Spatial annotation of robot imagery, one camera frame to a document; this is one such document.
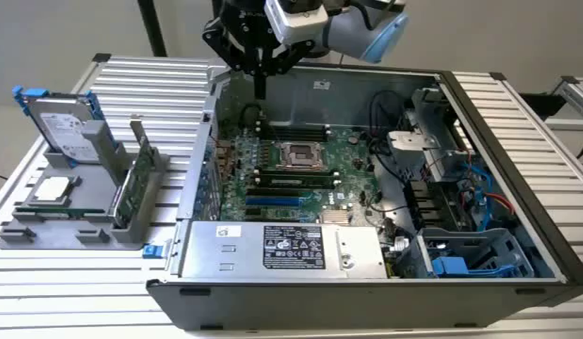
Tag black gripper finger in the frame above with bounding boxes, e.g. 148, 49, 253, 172
201, 21, 261, 100
260, 39, 316, 100

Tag green graphics card black cooler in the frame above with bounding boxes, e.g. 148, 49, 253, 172
106, 112, 161, 227

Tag black stand pole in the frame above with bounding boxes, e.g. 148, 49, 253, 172
137, 0, 168, 57

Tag CPU socket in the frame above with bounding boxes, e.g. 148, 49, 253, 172
270, 140, 325, 167

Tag green motherboard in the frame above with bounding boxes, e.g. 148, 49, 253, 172
214, 123, 396, 223

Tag installed RAM stick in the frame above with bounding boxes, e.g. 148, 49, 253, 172
254, 176, 338, 188

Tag black expansion slot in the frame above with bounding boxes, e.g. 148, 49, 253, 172
245, 186, 304, 197

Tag hard disk blue carrier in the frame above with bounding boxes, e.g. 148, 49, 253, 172
10, 85, 117, 169

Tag blue expansion slot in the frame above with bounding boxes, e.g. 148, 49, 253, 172
245, 195, 305, 209

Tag grey metal drive cage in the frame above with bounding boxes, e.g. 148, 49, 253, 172
386, 88, 476, 183

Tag silver chipset heatsink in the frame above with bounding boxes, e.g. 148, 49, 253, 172
321, 210, 353, 224

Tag silver CPU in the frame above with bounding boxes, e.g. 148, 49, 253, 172
32, 176, 78, 201

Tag green RAM stick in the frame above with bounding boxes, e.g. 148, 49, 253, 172
14, 207, 106, 217

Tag silver power supply unit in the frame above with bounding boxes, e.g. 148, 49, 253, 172
177, 220, 386, 280

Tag grey plastic disk bay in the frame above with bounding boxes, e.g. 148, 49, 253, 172
396, 227, 540, 280

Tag grey parts rack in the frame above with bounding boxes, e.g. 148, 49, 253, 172
0, 119, 173, 251

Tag blue plastic drive latch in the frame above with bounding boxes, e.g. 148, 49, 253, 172
429, 256, 517, 280

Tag grey open PC case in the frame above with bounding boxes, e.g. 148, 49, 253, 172
145, 58, 583, 332

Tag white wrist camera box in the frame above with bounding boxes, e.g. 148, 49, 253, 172
264, 0, 329, 45

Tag blue data wire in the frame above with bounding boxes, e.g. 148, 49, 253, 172
460, 160, 497, 234

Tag red data wire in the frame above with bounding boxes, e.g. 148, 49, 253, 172
488, 192, 516, 215

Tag aluminium neighbour table frame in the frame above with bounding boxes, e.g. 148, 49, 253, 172
544, 75, 583, 131

